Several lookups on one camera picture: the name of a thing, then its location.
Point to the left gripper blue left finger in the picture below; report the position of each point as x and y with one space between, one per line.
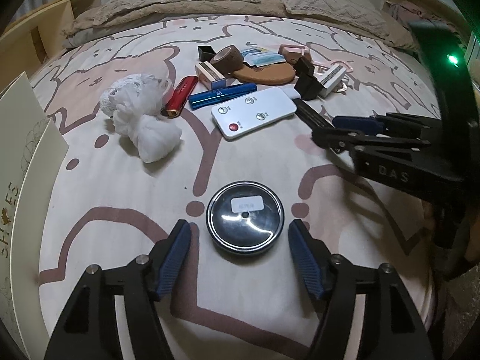
87 327

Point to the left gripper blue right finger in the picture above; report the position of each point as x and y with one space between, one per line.
392 327

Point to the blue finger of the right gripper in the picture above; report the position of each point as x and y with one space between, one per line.
367 125
337 140

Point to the round black tin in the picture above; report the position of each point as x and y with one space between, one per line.
245 218

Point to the white remote control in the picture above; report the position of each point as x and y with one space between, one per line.
246 114

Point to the white plastic bag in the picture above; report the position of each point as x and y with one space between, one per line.
134 104

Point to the white striped box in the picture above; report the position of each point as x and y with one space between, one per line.
330 79

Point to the black square cup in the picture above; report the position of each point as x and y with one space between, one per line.
304 67

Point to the round cork coaster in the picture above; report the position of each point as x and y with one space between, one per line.
272 75

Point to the blue white sachet packet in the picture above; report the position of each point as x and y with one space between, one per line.
258 57

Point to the right wooden shelf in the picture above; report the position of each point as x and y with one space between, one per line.
442 10

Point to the wooden shelf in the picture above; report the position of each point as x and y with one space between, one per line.
442 10
36 37

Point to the brown tape roll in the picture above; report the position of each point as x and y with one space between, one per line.
227 60

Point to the beige striped small box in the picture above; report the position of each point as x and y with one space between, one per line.
210 77

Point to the beige right pillow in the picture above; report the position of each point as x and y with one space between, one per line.
358 13

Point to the blue metallic box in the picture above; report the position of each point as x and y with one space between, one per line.
219 95

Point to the cartoon animal bed sheet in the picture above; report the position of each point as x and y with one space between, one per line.
107 206

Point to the small black cup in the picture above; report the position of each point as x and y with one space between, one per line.
206 53

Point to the red metallic lighter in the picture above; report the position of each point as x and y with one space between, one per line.
183 90

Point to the white shoe box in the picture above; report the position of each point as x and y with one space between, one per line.
32 150

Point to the beige folded blanket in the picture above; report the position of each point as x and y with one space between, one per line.
115 16

